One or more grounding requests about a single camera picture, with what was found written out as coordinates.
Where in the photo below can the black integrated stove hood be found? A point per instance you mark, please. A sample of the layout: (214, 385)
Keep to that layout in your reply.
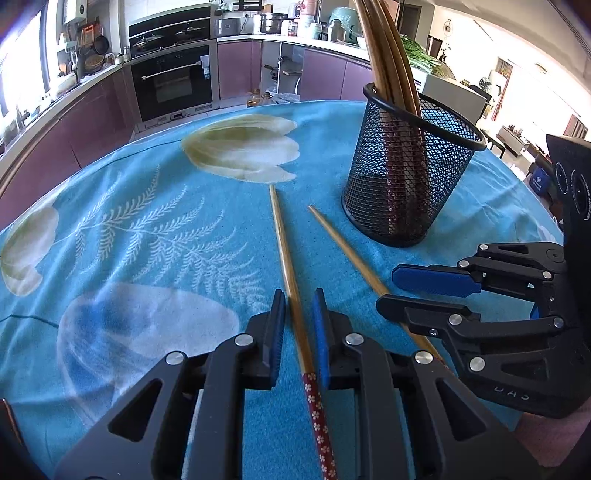
(168, 30)

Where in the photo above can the mint green kitchen appliance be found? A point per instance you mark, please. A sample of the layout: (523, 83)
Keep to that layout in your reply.
(341, 16)

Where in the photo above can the stainless steel pot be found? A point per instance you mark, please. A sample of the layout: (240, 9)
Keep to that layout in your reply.
(272, 23)

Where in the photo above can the steel thermos flask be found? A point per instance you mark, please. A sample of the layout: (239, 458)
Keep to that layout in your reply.
(337, 32)

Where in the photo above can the yellow cooking oil bottle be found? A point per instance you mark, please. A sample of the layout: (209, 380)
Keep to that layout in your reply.
(253, 99)

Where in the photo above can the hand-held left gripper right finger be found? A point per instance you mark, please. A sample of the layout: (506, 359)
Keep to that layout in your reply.
(321, 341)

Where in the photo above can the silver metal box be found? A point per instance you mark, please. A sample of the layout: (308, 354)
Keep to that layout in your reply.
(228, 27)

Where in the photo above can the white water heater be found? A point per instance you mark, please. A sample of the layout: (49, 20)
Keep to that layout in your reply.
(75, 10)

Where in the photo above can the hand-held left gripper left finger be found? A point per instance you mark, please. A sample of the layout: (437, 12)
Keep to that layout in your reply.
(278, 341)

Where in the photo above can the person's right forearm pink sleeve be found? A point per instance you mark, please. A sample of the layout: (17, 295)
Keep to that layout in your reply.
(554, 438)

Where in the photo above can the blue bag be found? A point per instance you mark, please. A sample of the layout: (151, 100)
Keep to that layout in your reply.
(541, 180)

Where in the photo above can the purple lower kitchen cabinets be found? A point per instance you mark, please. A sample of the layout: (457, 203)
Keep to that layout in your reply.
(92, 120)

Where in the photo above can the blue floral tablecloth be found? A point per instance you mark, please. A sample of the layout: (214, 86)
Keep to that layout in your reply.
(138, 230)

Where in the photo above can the hanging black pan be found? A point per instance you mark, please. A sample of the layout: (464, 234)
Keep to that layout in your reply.
(101, 44)

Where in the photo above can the bunch of green vegetables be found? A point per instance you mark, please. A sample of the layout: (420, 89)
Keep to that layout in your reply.
(420, 53)

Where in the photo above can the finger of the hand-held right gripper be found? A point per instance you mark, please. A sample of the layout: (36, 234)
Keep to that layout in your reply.
(434, 279)
(415, 311)

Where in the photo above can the black built-in oven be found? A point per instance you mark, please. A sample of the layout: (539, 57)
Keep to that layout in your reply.
(173, 83)

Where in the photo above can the black mesh utensil holder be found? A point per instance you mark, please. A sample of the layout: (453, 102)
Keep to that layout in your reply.
(443, 152)

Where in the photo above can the pink kettle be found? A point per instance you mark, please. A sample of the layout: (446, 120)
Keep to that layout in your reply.
(309, 7)

